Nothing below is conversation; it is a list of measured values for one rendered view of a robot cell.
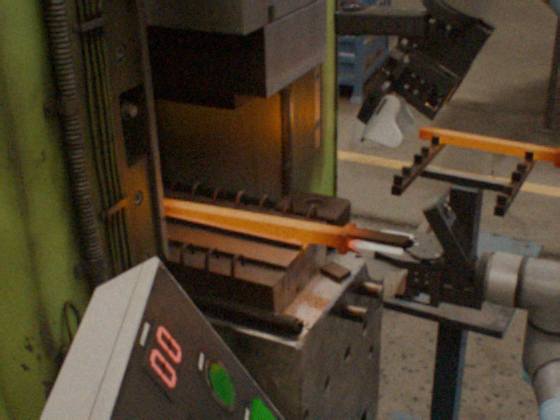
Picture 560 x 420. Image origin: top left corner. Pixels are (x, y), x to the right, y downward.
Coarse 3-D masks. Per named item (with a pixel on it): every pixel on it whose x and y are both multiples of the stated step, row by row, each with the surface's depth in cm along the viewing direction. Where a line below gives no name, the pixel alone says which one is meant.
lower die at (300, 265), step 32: (192, 224) 129; (192, 256) 122; (224, 256) 122; (256, 256) 120; (288, 256) 119; (320, 256) 130; (192, 288) 121; (224, 288) 118; (256, 288) 115; (288, 288) 119
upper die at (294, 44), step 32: (320, 0) 110; (160, 32) 104; (192, 32) 101; (256, 32) 97; (288, 32) 103; (320, 32) 112; (160, 64) 106; (192, 64) 103; (224, 64) 101; (256, 64) 99; (288, 64) 104; (256, 96) 101
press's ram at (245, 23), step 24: (144, 0) 97; (168, 0) 95; (192, 0) 93; (216, 0) 92; (240, 0) 91; (264, 0) 95; (288, 0) 101; (312, 0) 108; (168, 24) 96; (192, 24) 95; (216, 24) 93; (240, 24) 92; (264, 24) 96
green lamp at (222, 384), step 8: (216, 368) 78; (216, 376) 77; (224, 376) 78; (216, 384) 76; (224, 384) 77; (232, 384) 79; (224, 392) 76; (232, 392) 78; (224, 400) 76; (232, 400) 77
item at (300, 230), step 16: (176, 208) 131; (192, 208) 130; (208, 208) 130; (224, 208) 129; (224, 224) 128; (240, 224) 126; (256, 224) 124; (272, 224) 123; (288, 224) 122; (304, 224) 122; (320, 224) 122; (352, 224) 120; (304, 240) 121; (320, 240) 120; (336, 240) 119; (352, 240) 118; (368, 240) 116; (384, 240) 115; (400, 240) 114
